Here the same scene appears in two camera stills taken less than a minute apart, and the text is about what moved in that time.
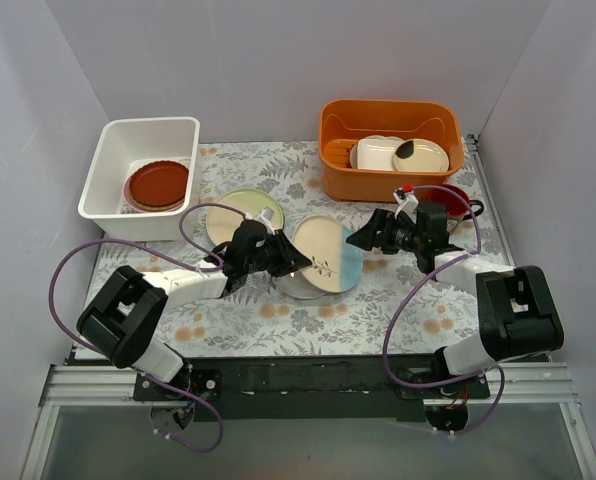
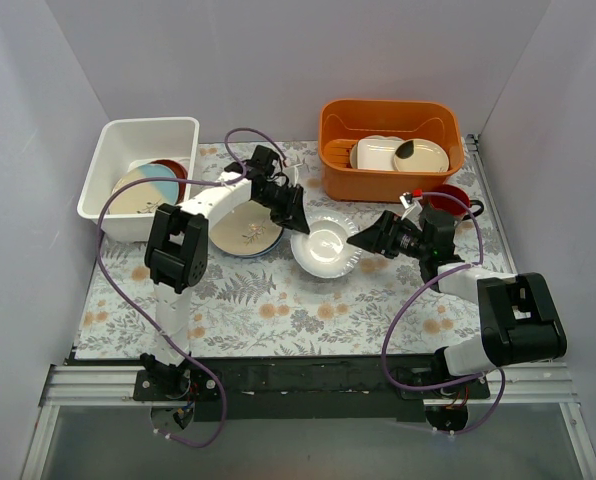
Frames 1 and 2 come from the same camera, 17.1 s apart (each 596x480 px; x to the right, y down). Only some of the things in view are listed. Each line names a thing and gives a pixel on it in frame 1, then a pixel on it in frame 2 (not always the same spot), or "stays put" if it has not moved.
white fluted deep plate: (298, 285) -> (324, 252)
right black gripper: (383, 232) stays put
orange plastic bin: (343, 121) stays put
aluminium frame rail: (532, 383) stays put
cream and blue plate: (337, 263) -> (146, 197)
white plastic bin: (144, 175) stays put
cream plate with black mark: (420, 156) stays put
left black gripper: (276, 253) -> (286, 205)
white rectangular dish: (376, 153) stays put
